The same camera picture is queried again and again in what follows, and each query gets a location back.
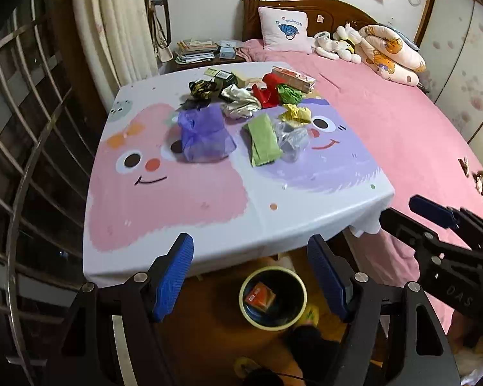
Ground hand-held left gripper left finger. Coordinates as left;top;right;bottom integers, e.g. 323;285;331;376
44;232;194;386

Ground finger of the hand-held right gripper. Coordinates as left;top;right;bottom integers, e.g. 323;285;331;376
409;195;483;252
379;208;447;262

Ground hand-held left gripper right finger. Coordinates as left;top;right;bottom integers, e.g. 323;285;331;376
307;234;461;386

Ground round dark trash bin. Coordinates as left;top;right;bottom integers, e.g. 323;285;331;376
239;266;308;332

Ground clear plastic bag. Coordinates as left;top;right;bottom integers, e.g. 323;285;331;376
273;121;310;163

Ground purple sheer bag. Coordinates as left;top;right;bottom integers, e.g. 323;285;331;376
177;105;237;164

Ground green snack packet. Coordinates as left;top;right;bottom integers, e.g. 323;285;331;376
243;113;283;168

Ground yellow paper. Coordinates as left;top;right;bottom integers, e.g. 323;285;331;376
279;103;312;124

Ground green paper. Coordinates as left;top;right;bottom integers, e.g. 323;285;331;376
276;84;304;105

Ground long pink patterned box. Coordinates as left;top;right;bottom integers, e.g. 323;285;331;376
271;67;317;93

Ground silver foil wrapper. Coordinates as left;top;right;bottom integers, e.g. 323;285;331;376
220;84;262;120

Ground red wrapper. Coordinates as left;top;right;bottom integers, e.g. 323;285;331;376
251;73;286;109

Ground yellow right slipper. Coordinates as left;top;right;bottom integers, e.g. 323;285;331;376
303;303;321;327

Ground yellow slipper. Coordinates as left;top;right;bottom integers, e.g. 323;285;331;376
303;303;321;327
233;356;263;377

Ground cartoon face printed tablecloth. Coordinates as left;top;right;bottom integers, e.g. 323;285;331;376
82;61;396;288

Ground orange small box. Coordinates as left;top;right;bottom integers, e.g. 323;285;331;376
243;281;276;310

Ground pink bed sheet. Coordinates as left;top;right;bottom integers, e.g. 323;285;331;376
241;38;483;330

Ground yellow left slipper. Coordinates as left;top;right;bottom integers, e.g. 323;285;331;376
233;356;263;377

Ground person's left leg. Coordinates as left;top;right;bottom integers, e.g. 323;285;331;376
241;368;283;386

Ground floral sliding wardrobe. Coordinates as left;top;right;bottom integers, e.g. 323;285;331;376
414;0;483;179

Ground bear print rolled quilt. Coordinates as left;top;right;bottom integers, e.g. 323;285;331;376
358;24;426;86

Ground black gold crumpled wrapper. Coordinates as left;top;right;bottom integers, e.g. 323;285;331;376
188;78;214;100

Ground dark green small box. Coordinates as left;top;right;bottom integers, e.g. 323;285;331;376
203;68;233;89

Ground beige small box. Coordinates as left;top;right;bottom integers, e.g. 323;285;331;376
230;70;258;89

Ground wooden nightstand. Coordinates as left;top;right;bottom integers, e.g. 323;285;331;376
174;53;246;75

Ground brown wooden headboard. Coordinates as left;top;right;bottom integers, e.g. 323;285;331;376
242;0;381;41

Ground white pillow blue print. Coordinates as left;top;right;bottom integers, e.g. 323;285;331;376
258;6;312;54

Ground stack of books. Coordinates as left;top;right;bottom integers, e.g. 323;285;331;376
175;39;220;64

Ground pale blue small boxes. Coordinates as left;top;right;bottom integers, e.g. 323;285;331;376
218;40;243;60

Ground cream curtain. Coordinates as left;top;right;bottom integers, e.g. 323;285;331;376
72;0;160;110

